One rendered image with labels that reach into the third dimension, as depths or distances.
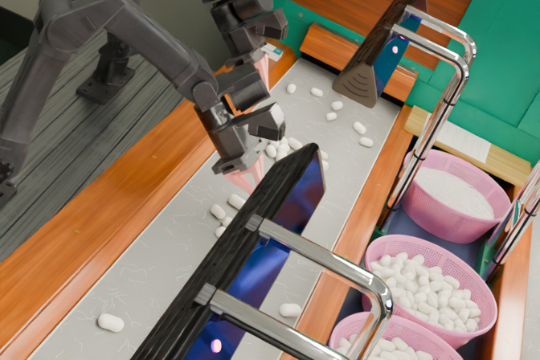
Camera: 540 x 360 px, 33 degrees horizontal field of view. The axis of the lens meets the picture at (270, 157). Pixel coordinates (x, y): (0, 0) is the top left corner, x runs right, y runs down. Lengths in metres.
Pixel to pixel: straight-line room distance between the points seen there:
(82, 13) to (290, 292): 0.58
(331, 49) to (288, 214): 1.27
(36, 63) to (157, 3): 1.93
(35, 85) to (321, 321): 0.59
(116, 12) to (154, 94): 0.75
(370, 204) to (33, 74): 0.76
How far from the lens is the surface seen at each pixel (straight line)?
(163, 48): 1.44
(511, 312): 1.78
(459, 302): 1.75
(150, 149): 1.71
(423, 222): 2.04
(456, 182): 2.20
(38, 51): 1.40
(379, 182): 1.94
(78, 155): 1.80
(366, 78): 1.52
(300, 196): 1.10
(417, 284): 1.77
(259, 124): 1.52
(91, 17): 1.36
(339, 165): 1.98
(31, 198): 1.65
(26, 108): 1.45
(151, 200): 1.58
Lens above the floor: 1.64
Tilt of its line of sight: 29 degrees down
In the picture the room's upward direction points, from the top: 24 degrees clockwise
